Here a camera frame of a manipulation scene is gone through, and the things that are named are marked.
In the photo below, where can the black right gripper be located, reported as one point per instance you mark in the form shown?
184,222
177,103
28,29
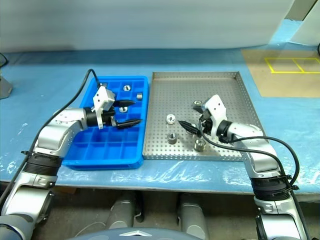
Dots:
206,123

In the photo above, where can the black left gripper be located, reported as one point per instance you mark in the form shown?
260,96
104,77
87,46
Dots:
110,119

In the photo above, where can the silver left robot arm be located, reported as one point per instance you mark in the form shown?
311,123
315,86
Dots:
62,130

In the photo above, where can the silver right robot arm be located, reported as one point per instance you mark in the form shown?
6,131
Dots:
260,155

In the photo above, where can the blue compartment tray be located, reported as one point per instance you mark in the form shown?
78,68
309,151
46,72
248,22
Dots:
100,147

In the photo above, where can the grey metal box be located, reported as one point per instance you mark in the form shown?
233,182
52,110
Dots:
5,87

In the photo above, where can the perforated metal tray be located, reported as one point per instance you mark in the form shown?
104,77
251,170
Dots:
175,95

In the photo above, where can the blue plastic table cover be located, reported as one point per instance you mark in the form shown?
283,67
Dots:
37,87

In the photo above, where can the white backdrop board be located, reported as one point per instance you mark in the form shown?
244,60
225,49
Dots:
150,22

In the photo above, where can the brown mat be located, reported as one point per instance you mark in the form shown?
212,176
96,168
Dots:
282,85

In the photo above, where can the grey rounded cylinder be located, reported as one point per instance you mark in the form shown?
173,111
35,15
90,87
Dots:
122,212
193,215

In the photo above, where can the grey-blue rounded torso shell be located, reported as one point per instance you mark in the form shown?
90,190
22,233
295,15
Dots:
132,235

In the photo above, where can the white translucent panel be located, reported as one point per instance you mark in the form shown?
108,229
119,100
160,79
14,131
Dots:
310,25

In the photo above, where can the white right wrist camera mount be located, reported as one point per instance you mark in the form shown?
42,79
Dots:
217,107

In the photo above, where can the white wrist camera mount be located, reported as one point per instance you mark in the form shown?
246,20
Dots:
101,98
217,107

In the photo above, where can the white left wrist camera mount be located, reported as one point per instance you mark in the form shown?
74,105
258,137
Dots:
101,98

